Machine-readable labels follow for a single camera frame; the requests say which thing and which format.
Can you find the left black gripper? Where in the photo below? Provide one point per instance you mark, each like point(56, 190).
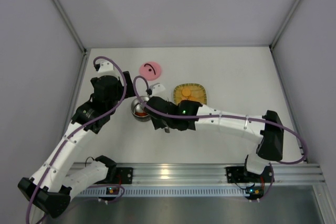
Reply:
point(128, 84)

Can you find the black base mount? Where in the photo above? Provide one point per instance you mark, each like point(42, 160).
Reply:
point(119, 175)
point(239, 175)

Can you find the silver metal tongs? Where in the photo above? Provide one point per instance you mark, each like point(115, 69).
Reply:
point(156, 123)

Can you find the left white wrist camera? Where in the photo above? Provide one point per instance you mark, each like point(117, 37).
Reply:
point(104, 68)

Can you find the red toy chicken drumstick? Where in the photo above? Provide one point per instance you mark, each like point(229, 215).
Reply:
point(140, 114)

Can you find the green woven bamboo tray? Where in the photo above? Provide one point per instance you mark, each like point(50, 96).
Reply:
point(197, 91)

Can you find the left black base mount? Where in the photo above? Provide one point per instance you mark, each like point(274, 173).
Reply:
point(119, 175)

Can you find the pink round lid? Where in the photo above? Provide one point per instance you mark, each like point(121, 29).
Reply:
point(150, 70)

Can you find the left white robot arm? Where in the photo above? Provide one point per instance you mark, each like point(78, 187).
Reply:
point(50, 188)

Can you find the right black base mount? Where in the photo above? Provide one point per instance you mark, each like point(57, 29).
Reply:
point(239, 175)

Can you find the slotted cable duct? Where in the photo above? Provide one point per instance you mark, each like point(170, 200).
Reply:
point(171, 191)

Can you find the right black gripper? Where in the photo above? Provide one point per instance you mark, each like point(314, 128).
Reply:
point(154, 111)

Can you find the round orange cracker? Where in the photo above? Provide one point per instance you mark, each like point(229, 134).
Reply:
point(186, 92)

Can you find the steel round lunch bowl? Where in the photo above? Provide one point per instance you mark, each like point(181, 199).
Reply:
point(136, 105)

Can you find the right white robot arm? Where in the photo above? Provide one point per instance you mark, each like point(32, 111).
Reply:
point(264, 131)

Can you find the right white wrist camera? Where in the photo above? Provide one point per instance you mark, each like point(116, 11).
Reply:
point(156, 89)

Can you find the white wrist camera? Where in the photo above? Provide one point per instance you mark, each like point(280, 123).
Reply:
point(104, 68)
point(156, 89)

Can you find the aluminium mounting rail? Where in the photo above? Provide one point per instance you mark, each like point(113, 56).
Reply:
point(216, 174)

